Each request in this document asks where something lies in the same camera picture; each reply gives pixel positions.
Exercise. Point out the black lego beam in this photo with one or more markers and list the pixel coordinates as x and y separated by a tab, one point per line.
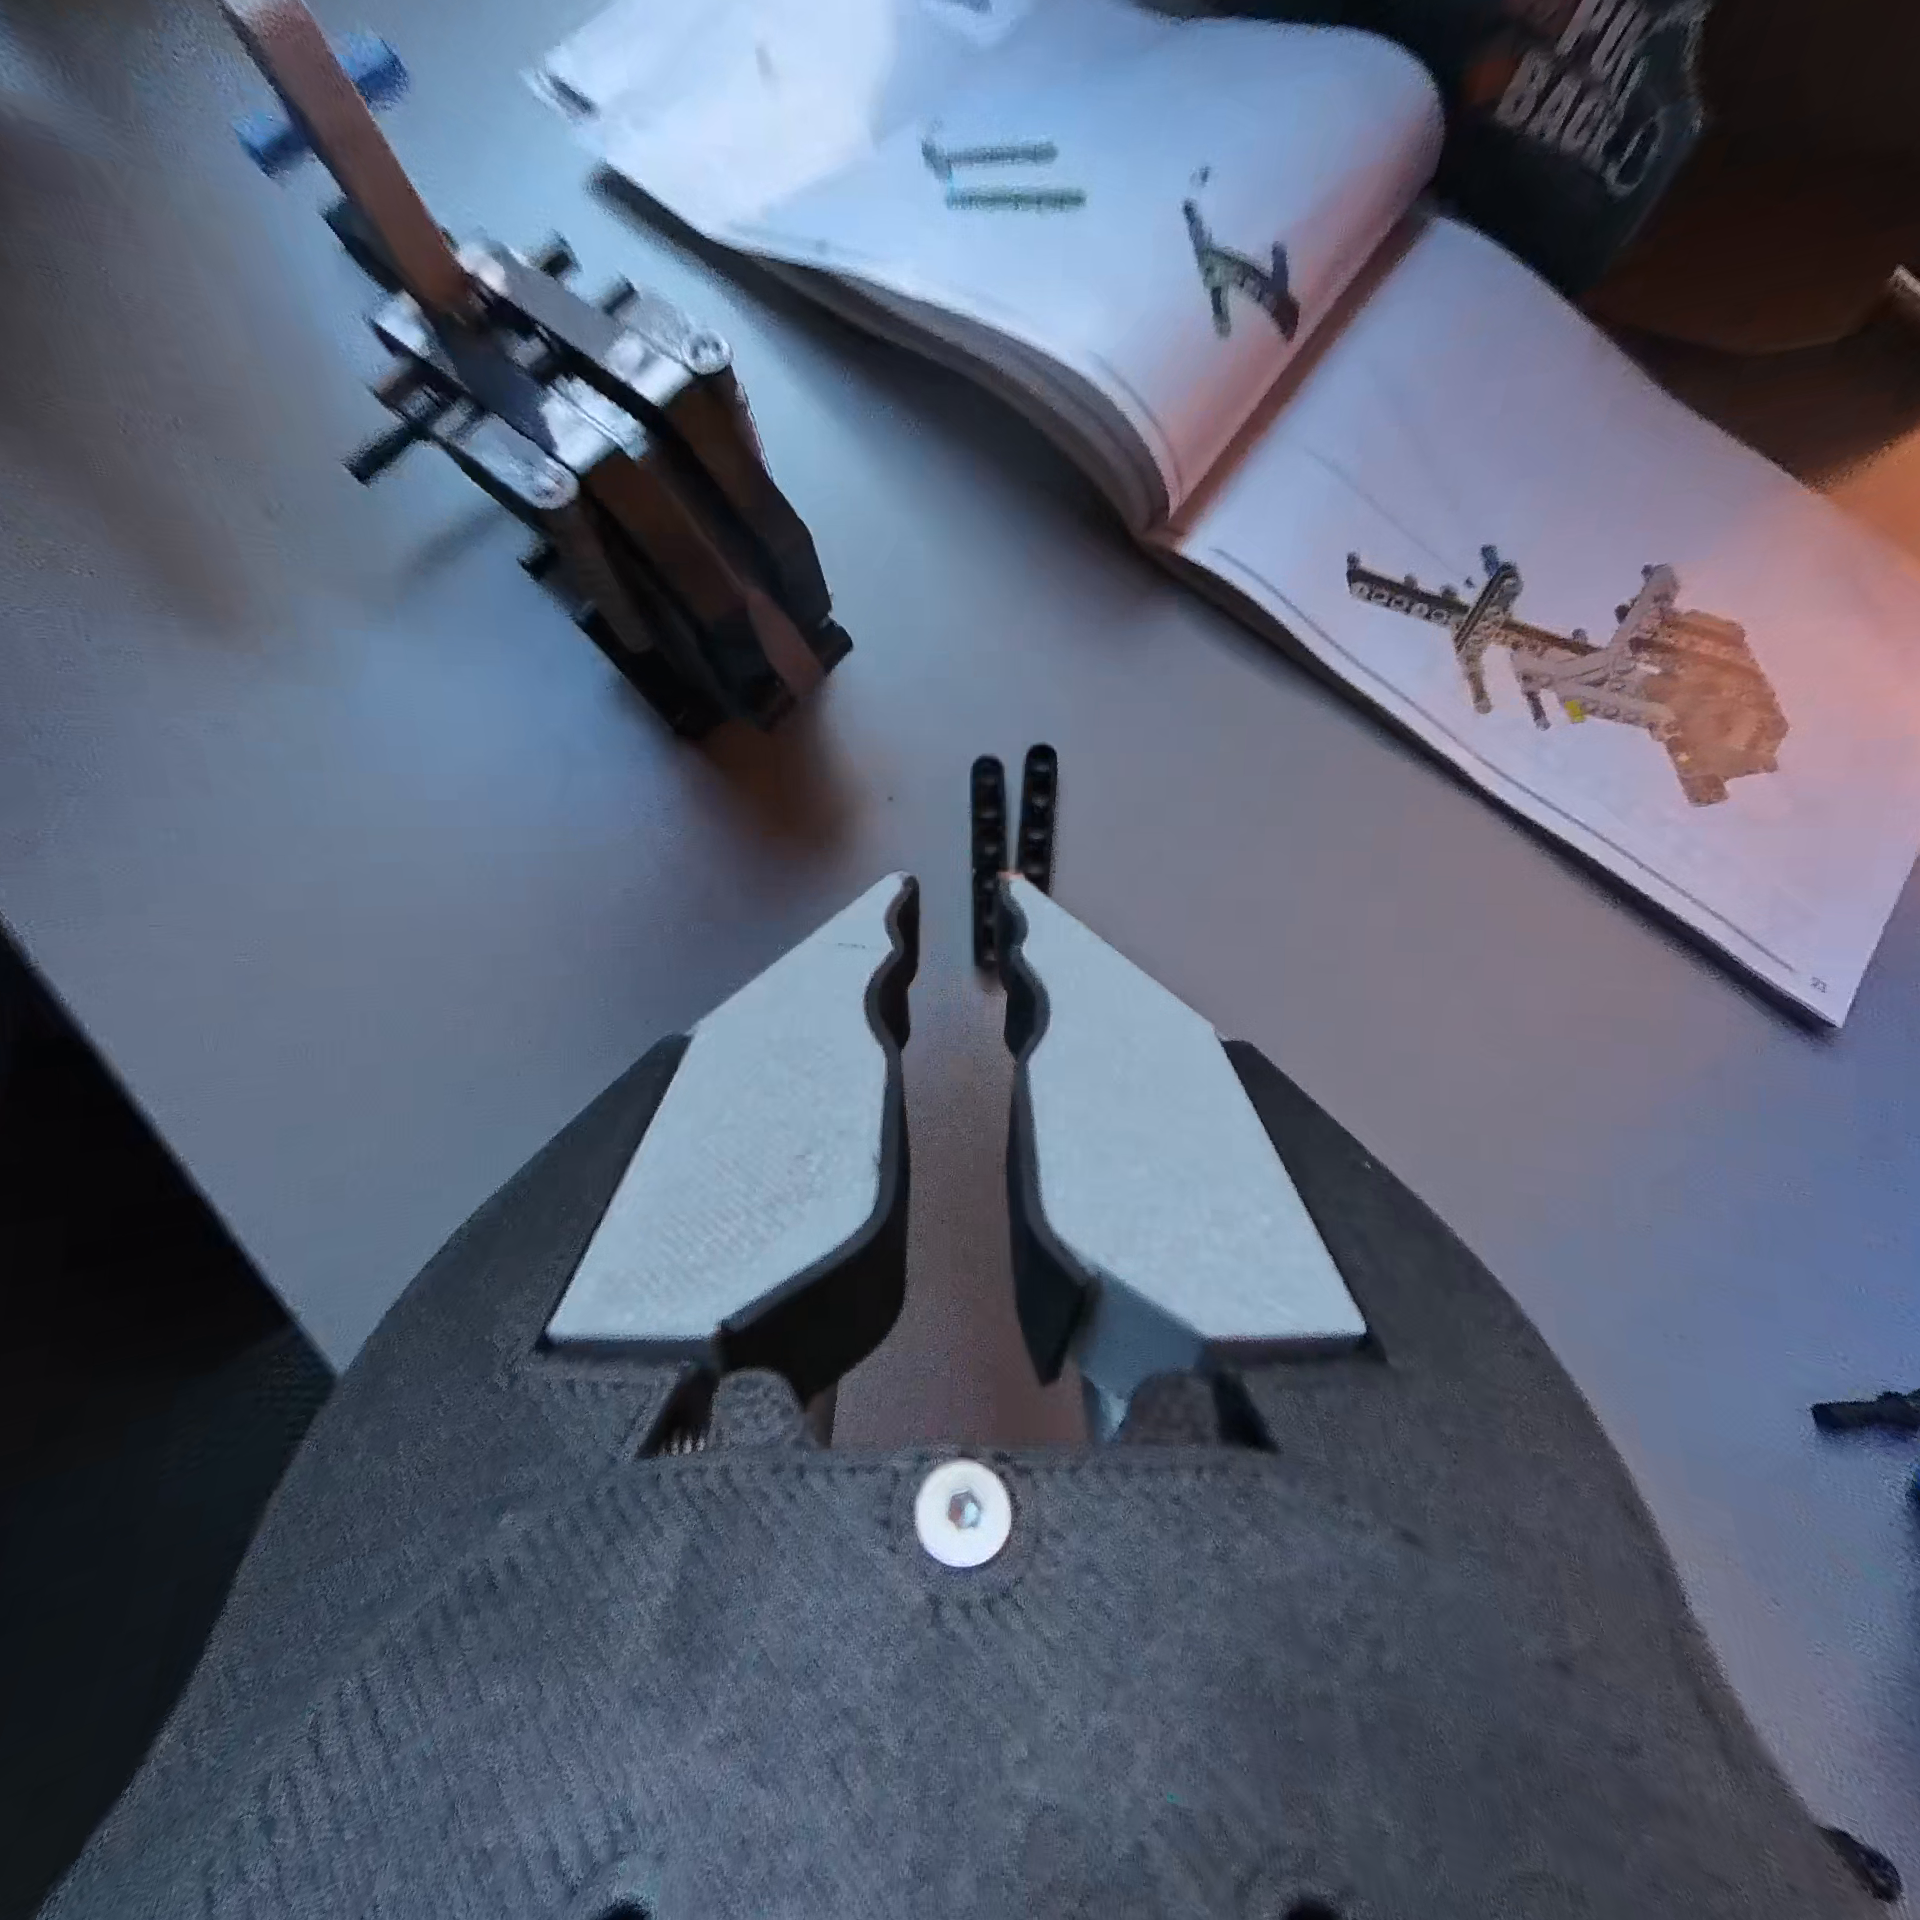
987	841
1037	811

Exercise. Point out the black lego set box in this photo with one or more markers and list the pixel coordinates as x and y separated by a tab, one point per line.
1591	90

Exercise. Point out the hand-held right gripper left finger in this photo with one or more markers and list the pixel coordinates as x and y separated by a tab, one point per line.
734	1172

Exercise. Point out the partly built lego model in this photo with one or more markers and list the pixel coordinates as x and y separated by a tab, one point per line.
660	496

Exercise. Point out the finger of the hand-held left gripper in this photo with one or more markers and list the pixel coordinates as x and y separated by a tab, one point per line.
338	120

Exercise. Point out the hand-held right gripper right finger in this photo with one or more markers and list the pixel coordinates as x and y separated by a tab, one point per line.
1171	1172

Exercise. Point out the lego instruction booklet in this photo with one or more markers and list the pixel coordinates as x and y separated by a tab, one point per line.
1574	453

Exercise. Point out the black lego pin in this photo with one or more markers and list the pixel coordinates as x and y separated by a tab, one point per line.
1869	1411

